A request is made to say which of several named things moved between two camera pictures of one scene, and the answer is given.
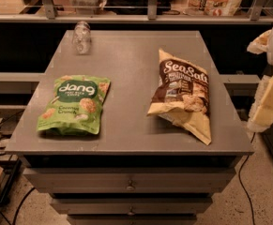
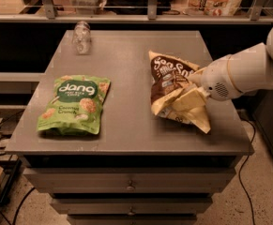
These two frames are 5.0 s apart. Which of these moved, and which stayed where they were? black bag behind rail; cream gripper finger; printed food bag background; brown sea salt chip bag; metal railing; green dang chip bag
Moved: brown sea salt chip bag; cream gripper finger
Stayed: black bag behind rail; printed food bag background; green dang chip bag; metal railing
